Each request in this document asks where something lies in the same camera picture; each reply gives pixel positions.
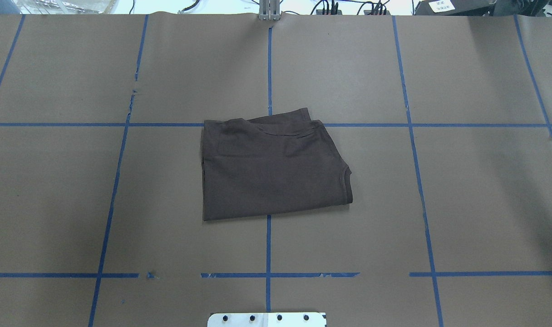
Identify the aluminium frame profile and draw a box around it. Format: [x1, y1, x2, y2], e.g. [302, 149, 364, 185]
[256, 0, 282, 21]

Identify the white metal mount base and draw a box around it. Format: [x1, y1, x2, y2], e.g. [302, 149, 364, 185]
[207, 311, 327, 327]

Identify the black box with label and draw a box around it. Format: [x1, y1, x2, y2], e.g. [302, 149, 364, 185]
[413, 0, 496, 16]

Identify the dark brown t-shirt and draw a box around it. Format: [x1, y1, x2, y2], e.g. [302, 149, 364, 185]
[201, 108, 353, 222]

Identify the black cable bundle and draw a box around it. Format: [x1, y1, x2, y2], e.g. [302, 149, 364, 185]
[310, 0, 391, 17]

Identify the brown paper table cover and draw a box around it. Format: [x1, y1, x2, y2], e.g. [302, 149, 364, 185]
[0, 12, 552, 327]

